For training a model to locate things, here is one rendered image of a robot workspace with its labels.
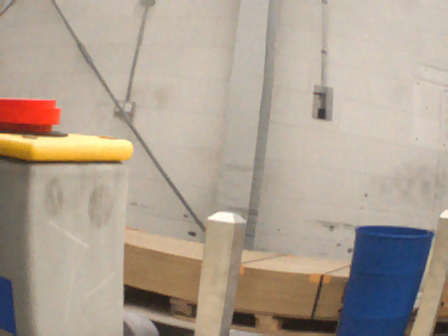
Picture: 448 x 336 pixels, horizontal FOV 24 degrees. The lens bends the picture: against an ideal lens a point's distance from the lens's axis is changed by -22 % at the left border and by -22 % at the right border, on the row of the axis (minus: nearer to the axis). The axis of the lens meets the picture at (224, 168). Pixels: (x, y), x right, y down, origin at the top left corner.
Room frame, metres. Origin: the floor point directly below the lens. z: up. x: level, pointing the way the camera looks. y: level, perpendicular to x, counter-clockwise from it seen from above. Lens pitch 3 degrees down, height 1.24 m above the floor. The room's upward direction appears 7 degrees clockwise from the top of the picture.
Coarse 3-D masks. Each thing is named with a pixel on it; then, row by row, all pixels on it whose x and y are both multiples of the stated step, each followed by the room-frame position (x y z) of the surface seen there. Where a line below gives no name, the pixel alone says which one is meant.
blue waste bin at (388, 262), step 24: (360, 240) 5.90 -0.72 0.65; (384, 240) 5.77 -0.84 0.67; (408, 240) 5.75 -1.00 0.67; (360, 264) 5.82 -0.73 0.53; (384, 264) 5.77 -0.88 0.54; (408, 264) 5.77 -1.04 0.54; (360, 288) 5.85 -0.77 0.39; (384, 288) 5.77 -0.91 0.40; (408, 288) 5.80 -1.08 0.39; (360, 312) 5.82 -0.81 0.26; (384, 312) 5.77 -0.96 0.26; (408, 312) 5.86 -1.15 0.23
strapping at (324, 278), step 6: (132, 228) 7.68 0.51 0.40; (264, 258) 6.97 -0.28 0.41; (240, 270) 6.56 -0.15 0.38; (312, 276) 6.39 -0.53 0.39; (318, 276) 6.37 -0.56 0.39; (324, 276) 6.36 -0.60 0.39; (330, 276) 6.34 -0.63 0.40; (324, 282) 6.36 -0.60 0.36; (318, 288) 6.37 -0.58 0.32; (318, 294) 6.36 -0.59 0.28; (312, 312) 6.37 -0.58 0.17; (312, 318) 6.36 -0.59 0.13
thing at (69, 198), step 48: (0, 144) 0.31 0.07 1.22; (48, 144) 0.32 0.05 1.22; (96, 144) 0.35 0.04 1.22; (0, 192) 0.31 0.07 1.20; (48, 192) 0.32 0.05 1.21; (96, 192) 0.35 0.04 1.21; (0, 240) 0.31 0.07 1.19; (48, 240) 0.32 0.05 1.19; (96, 240) 0.35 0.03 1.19; (48, 288) 0.32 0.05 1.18; (96, 288) 0.35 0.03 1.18
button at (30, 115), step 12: (0, 108) 0.33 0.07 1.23; (12, 108) 0.33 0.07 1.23; (24, 108) 0.34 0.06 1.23; (36, 108) 0.34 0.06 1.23; (48, 108) 0.34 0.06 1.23; (60, 108) 0.35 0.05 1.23; (0, 120) 0.33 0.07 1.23; (12, 120) 0.33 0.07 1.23; (24, 120) 0.34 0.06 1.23; (36, 120) 0.34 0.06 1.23; (48, 120) 0.34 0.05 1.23
